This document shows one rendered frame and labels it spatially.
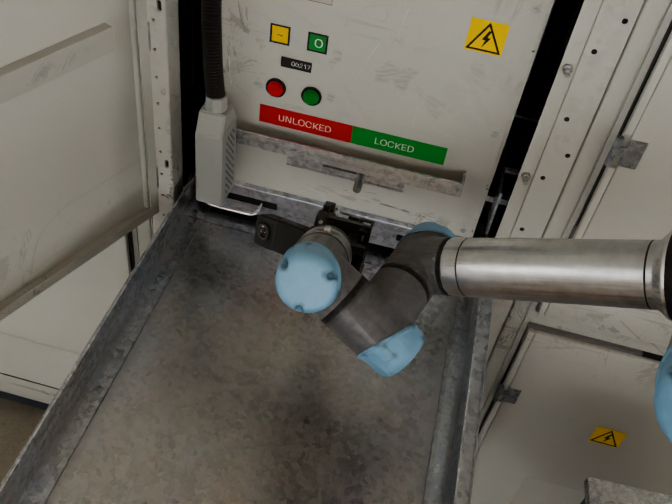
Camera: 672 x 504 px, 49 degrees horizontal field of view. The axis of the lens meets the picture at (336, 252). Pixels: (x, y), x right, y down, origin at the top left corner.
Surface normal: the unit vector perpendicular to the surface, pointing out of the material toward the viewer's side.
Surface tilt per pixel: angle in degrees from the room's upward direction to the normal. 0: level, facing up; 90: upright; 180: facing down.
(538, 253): 40
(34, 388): 90
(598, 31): 90
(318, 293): 60
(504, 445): 90
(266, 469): 0
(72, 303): 90
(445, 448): 0
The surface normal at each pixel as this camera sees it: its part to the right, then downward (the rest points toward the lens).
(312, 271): -0.15, 0.23
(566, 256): -0.52, -0.49
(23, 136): 0.81, 0.48
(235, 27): -0.23, 0.66
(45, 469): 0.12, -0.70
